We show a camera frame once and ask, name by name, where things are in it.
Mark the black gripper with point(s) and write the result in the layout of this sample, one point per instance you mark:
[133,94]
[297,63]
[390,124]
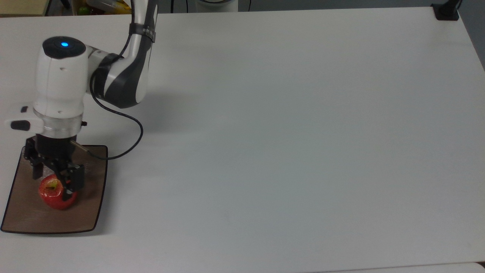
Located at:
[57,148]

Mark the red apple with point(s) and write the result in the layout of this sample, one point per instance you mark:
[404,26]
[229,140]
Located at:
[53,198]

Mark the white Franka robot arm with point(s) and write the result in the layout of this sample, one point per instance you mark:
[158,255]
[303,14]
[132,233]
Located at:
[60,83]

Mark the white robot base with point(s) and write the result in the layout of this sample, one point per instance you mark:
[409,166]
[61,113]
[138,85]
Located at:
[216,7]

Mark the square brown ceramic plate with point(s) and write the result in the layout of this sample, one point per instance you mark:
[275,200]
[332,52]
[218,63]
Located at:
[89,212]

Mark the beige box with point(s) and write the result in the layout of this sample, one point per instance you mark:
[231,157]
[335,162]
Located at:
[22,7]

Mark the clear bag of fruit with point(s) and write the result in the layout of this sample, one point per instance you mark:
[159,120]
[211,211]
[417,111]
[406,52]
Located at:
[110,7]

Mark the black clamp base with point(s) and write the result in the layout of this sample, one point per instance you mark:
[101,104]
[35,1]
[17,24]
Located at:
[445,13]

